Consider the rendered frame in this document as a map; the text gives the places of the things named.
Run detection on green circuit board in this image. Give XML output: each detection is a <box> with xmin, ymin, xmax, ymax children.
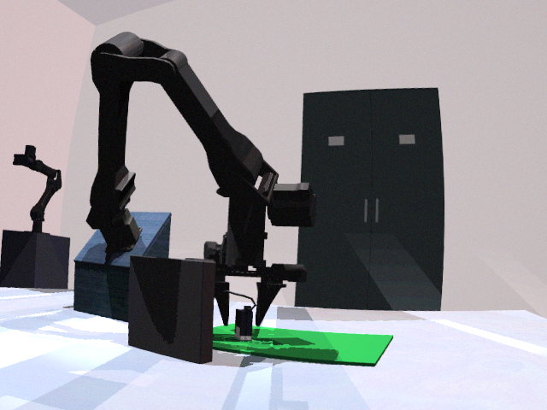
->
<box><xmin>212</xmin><ymin>323</ymin><xmax>393</xmax><ymax>367</ymax></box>

